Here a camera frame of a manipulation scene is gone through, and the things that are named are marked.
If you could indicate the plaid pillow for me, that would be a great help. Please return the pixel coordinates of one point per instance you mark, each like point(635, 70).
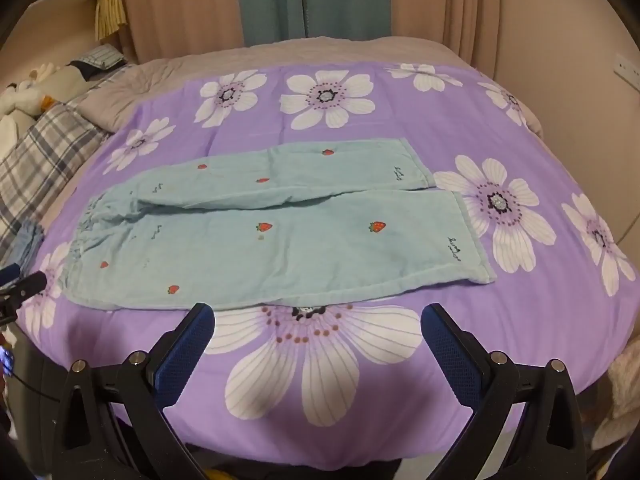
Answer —
point(37, 169)

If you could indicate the striped dark pillow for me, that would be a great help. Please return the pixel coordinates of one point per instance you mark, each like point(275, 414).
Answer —
point(99, 60)

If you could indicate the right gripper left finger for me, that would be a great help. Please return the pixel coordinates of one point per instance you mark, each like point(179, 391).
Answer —
point(111, 422)

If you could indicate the yellow curtain tassel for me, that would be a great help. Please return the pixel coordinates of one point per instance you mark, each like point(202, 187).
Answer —
point(109, 18)

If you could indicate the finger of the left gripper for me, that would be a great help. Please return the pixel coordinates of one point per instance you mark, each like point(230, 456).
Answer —
point(24, 289)

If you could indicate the white wall socket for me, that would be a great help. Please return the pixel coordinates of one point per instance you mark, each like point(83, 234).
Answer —
point(627, 71)

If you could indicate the pink curtain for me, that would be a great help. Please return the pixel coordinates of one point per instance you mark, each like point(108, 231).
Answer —
point(171, 28)

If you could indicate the small blue folded cloth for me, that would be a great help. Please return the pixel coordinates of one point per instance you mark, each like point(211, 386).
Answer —
point(25, 246)

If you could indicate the beige quilt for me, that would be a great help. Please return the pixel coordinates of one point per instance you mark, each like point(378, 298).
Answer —
point(110, 104)

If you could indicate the light blue strawberry pants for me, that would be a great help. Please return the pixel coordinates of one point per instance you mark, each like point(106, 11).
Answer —
point(298, 225)

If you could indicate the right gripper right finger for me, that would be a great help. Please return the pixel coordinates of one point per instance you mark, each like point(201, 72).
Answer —
point(548, 443)

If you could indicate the white plush toy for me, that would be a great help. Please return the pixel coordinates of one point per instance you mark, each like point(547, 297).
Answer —
point(45, 86)

